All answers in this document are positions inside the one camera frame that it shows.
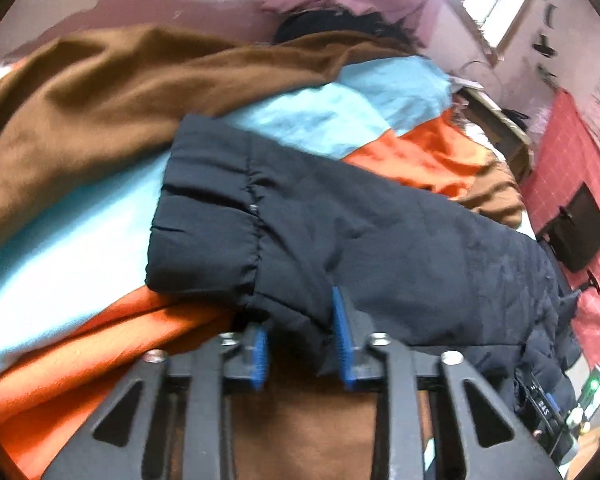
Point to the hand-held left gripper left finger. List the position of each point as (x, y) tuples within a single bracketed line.
[(258, 360)]

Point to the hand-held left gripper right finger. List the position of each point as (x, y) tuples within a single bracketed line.
[(343, 345)]

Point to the dark navy padded jacket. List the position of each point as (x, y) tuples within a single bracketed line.
[(360, 240)]

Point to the black office chair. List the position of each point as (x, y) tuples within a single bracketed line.
[(575, 230)]

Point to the red checked cloth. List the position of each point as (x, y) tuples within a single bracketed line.
[(575, 160)]

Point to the cluttered wooden desk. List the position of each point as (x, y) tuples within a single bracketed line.
[(495, 120)]

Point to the dark cloth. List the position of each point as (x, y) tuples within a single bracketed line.
[(330, 27)]

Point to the black wall fixture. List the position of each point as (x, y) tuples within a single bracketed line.
[(544, 42)]

